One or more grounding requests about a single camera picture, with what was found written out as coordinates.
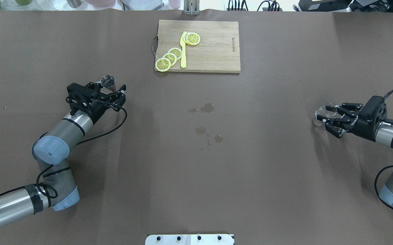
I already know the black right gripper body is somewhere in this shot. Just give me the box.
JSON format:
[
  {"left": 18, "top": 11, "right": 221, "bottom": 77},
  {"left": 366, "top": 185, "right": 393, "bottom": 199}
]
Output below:
[{"left": 348, "top": 96, "right": 388, "bottom": 142}]

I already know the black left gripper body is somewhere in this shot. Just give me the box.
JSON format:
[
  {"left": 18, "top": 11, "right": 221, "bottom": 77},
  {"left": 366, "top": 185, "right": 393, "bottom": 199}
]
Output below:
[{"left": 70, "top": 94, "right": 109, "bottom": 124}]

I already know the steel jigger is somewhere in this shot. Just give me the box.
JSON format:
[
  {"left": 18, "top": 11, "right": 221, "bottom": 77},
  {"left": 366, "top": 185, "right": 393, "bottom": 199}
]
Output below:
[{"left": 100, "top": 75, "right": 116, "bottom": 93}]

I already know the clear glass measuring cup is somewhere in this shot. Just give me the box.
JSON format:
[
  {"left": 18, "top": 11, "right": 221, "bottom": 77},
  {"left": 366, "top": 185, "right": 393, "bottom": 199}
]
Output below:
[{"left": 313, "top": 102, "right": 339, "bottom": 127}]

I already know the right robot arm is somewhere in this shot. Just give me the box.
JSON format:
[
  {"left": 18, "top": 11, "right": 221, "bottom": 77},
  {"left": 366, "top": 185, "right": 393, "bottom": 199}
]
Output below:
[{"left": 315, "top": 89, "right": 393, "bottom": 210}]

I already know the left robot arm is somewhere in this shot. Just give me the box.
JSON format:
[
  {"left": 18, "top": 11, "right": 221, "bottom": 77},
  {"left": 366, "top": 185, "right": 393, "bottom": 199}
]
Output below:
[{"left": 0, "top": 82, "right": 126, "bottom": 228}]

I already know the lemon slice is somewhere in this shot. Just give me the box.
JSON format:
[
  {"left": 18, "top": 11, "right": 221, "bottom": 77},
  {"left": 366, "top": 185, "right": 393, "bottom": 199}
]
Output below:
[{"left": 184, "top": 32, "right": 201, "bottom": 46}]

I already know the bamboo cutting board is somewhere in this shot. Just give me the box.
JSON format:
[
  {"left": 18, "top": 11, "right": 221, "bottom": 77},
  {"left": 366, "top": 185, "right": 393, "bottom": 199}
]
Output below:
[{"left": 155, "top": 20, "right": 241, "bottom": 74}]

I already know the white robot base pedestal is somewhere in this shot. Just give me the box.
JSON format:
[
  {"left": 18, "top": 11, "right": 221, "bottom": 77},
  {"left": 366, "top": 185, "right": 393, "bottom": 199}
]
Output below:
[{"left": 145, "top": 234, "right": 235, "bottom": 245}]

